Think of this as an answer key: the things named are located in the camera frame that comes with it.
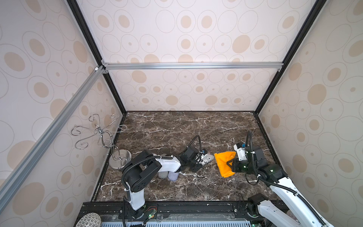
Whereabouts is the orange microfiber cloth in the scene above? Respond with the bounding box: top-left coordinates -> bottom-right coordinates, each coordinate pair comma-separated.
214,151 -> 236,178

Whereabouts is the newspaper print eyeglass case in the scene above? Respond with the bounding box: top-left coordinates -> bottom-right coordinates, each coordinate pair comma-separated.
200,154 -> 215,166

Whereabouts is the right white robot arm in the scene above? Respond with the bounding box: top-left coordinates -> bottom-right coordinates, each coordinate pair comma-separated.
227,143 -> 333,227

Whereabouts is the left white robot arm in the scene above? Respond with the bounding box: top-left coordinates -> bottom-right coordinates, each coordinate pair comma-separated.
121,145 -> 208,211

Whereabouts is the lavender fabric eyeglass case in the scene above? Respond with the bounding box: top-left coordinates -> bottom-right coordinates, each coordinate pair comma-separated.
168,172 -> 179,182

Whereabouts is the dark grey eyeglass case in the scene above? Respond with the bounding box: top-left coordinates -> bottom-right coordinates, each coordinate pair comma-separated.
158,171 -> 169,179

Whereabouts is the round patterned disc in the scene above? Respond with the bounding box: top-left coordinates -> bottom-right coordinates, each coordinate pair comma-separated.
76,213 -> 102,227

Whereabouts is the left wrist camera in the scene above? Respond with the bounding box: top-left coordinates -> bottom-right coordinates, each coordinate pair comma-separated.
199,150 -> 210,166

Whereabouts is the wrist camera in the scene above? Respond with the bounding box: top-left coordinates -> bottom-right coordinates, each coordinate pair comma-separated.
199,150 -> 210,166
233,143 -> 247,161

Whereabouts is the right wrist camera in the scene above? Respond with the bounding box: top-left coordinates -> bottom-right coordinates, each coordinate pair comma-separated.
233,143 -> 247,161

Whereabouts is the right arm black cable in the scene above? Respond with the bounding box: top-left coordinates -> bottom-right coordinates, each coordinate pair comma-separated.
245,130 -> 327,227

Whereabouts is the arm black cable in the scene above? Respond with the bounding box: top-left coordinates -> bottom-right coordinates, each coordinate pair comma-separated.
121,134 -> 202,194
245,130 -> 327,227

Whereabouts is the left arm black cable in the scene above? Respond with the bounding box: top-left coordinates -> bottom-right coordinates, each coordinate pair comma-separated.
121,134 -> 202,194

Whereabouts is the chrome wire cup stand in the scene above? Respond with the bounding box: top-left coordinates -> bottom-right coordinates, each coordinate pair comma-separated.
71,113 -> 131,170

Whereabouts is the silver horizontal frame bar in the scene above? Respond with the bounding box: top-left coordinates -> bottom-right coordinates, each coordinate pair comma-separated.
96,61 -> 284,72

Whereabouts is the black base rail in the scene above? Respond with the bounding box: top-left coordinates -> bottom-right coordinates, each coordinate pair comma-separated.
76,201 -> 272,227

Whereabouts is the silver diagonal frame bar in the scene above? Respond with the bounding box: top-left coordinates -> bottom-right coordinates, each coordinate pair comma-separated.
1,65 -> 105,212

